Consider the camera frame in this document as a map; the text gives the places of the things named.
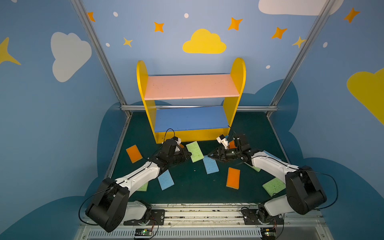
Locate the green sponge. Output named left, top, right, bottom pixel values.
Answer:
left=137, top=182, right=149, bottom=192
left=186, top=141, right=204, bottom=163
left=262, top=178, right=286, bottom=197
left=245, top=163, right=261, bottom=172

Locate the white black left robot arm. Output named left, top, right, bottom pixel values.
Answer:
left=85, top=137, right=192, bottom=233

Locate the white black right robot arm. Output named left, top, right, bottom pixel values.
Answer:
left=208, top=134, right=327, bottom=224

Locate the orange sponge near right shelf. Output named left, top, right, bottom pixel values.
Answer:
left=229, top=140, right=237, bottom=149

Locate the yellow wooden shelf unit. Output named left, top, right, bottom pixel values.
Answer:
left=137, top=58, right=247, bottom=144

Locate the blue sponge centre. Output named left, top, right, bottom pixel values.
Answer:
left=203, top=156, right=219, bottom=175

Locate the blue sponge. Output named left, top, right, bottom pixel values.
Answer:
left=263, top=151, right=282, bottom=162
left=158, top=170, right=175, bottom=191
left=203, top=156, right=219, bottom=175

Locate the blue sponge far right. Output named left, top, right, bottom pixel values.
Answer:
left=263, top=151, right=282, bottom=162

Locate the orange sponge front centre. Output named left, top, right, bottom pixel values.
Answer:
left=226, top=168, right=241, bottom=190

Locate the blue sponge left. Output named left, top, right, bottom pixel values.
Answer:
left=158, top=170, right=175, bottom=191

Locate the orange sponge far left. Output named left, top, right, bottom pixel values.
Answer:
left=126, top=145, right=143, bottom=164

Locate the left green circuit board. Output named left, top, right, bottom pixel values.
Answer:
left=134, top=228, right=153, bottom=239

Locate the green circuit board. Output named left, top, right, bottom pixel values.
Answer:
left=260, top=228, right=277, bottom=240
left=134, top=228, right=153, bottom=239

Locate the right green circuit board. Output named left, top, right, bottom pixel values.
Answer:
left=260, top=228, right=277, bottom=240

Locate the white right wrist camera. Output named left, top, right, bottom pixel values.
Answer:
left=217, top=135, right=229, bottom=149

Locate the aluminium frame post right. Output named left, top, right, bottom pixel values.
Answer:
left=266, top=0, right=337, bottom=119

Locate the aluminium frame post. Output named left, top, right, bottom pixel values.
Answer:
left=71, top=0, right=127, bottom=107
left=266, top=0, right=337, bottom=119

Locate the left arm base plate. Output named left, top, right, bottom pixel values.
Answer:
left=123, top=209, right=165, bottom=226

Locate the aluminium frame crossbar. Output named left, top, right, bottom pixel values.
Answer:
left=120, top=104, right=279, bottom=113

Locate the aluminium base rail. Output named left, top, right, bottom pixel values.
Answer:
left=75, top=203, right=333, bottom=240

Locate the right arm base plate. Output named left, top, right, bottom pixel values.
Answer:
left=240, top=207, right=284, bottom=225

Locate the aluminium frame post left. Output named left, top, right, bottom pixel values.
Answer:
left=71, top=0, right=127, bottom=107

